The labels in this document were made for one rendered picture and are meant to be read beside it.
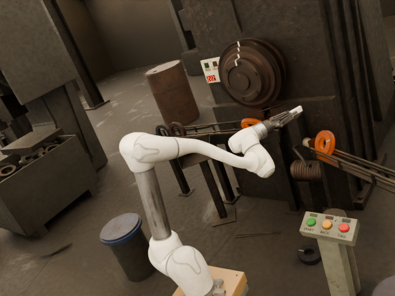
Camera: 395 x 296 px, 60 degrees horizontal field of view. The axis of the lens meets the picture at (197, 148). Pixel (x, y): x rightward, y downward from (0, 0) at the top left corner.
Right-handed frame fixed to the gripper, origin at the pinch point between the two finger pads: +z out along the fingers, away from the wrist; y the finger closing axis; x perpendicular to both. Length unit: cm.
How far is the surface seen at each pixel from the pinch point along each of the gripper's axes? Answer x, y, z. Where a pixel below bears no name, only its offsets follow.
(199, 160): -32, -71, -53
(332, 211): -44, 33, -13
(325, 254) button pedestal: -50, 48, -30
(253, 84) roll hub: 12.0, -38.5, -3.9
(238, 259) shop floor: -92, -23, -64
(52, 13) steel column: 149, -734, -143
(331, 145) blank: -25.8, 7.6, 9.7
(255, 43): 34, -39, 7
